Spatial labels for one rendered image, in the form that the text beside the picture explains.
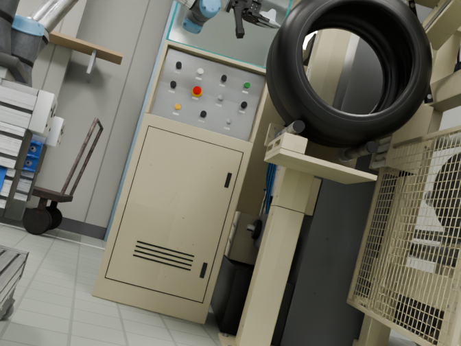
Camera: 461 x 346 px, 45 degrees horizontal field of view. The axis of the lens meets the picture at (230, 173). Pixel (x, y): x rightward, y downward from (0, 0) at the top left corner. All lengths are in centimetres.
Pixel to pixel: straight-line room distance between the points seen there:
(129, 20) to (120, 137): 117
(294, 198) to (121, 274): 90
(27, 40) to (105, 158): 382
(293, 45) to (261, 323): 113
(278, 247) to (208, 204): 48
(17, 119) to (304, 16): 116
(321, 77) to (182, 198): 86
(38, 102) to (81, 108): 434
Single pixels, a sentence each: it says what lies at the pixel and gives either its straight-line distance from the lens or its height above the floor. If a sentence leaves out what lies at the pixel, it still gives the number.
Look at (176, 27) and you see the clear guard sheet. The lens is 283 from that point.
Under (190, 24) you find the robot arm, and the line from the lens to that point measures 210.
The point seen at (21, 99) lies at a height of 64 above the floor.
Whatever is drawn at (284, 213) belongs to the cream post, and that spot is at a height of 60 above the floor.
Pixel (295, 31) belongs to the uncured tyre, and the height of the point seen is 122.
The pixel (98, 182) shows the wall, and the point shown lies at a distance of 557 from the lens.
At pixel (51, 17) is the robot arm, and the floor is 100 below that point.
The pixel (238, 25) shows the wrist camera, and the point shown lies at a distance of 213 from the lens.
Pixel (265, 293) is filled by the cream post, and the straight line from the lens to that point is 237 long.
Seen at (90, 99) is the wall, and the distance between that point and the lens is 563.
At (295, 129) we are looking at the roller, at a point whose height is 88.
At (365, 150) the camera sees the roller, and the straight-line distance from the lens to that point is 209.
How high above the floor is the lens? 51
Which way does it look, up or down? 5 degrees up
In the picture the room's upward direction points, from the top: 15 degrees clockwise
